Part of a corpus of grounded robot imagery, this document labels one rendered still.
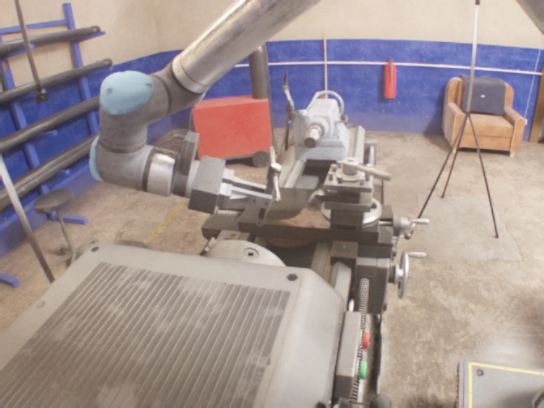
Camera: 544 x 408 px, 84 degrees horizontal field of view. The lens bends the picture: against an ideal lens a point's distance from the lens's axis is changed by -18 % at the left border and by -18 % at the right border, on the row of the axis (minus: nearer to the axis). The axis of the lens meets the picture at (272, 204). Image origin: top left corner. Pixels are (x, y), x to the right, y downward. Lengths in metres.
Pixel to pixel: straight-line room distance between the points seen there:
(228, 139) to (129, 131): 3.55
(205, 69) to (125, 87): 0.14
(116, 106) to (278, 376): 0.47
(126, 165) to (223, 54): 0.26
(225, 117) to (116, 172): 3.44
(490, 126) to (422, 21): 1.65
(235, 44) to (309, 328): 0.45
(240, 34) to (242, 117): 3.51
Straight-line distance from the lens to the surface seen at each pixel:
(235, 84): 5.66
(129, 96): 0.61
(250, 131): 4.14
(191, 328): 0.49
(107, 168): 0.69
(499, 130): 4.89
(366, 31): 5.20
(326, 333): 0.51
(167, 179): 0.67
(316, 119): 1.94
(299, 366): 0.45
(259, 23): 0.58
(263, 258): 0.81
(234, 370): 0.43
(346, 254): 1.34
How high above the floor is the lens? 1.69
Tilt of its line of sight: 29 degrees down
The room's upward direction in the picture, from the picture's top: 5 degrees counter-clockwise
